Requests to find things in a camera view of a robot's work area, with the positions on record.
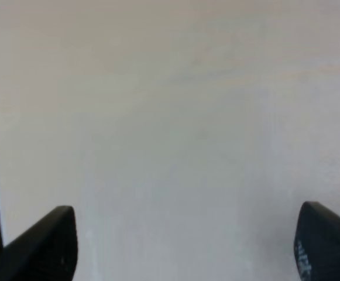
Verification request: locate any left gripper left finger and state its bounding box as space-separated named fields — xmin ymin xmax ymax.
xmin=0 ymin=205 xmax=78 ymax=280

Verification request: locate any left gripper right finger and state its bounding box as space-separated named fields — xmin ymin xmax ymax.
xmin=293 ymin=201 xmax=340 ymax=281

